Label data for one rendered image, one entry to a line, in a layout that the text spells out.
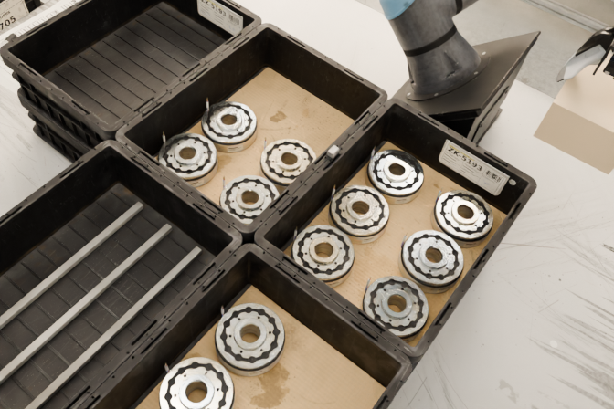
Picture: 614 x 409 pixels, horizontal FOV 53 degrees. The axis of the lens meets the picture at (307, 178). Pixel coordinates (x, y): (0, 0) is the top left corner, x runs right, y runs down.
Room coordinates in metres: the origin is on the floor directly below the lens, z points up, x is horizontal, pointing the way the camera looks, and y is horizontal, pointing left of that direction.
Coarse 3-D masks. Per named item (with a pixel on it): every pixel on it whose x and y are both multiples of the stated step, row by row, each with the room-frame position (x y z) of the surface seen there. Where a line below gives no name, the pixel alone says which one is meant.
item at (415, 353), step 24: (432, 120) 0.76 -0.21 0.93; (504, 168) 0.68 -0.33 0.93; (528, 192) 0.63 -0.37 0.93; (264, 240) 0.47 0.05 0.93; (288, 264) 0.44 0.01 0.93; (480, 264) 0.48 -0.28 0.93; (456, 288) 0.43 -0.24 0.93; (360, 312) 0.38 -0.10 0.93; (384, 336) 0.35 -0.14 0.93; (432, 336) 0.36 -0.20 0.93
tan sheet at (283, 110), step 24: (264, 72) 0.92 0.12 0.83; (240, 96) 0.85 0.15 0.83; (264, 96) 0.86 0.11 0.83; (288, 96) 0.87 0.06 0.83; (312, 96) 0.88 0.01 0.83; (264, 120) 0.79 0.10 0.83; (288, 120) 0.80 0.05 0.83; (312, 120) 0.81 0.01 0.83; (336, 120) 0.82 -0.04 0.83; (312, 144) 0.75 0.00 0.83; (240, 168) 0.67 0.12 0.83; (216, 192) 0.61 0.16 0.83
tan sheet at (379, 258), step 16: (432, 176) 0.72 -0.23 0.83; (432, 192) 0.68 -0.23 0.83; (400, 208) 0.63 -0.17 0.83; (416, 208) 0.64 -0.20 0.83; (432, 208) 0.64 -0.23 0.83; (320, 224) 0.58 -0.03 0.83; (400, 224) 0.60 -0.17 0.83; (416, 224) 0.60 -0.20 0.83; (496, 224) 0.63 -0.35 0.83; (384, 240) 0.56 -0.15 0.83; (400, 240) 0.57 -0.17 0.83; (288, 256) 0.51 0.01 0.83; (320, 256) 0.51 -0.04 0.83; (368, 256) 0.53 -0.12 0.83; (384, 256) 0.53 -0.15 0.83; (464, 256) 0.55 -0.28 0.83; (352, 272) 0.49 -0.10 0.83; (368, 272) 0.50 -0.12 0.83; (384, 272) 0.50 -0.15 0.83; (464, 272) 0.52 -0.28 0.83; (336, 288) 0.46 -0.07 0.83; (352, 288) 0.46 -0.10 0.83; (432, 304) 0.46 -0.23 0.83; (432, 320) 0.43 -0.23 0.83
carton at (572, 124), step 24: (600, 72) 0.73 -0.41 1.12; (576, 96) 0.67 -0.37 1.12; (600, 96) 0.68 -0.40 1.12; (552, 120) 0.65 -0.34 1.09; (576, 120) 0.63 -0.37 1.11; (600, 120) 0.63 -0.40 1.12; (552, 144) 0.64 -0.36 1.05; (576, 144) 0.62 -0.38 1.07; (600, 144) 0.61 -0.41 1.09; (600, 168) 0.60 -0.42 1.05
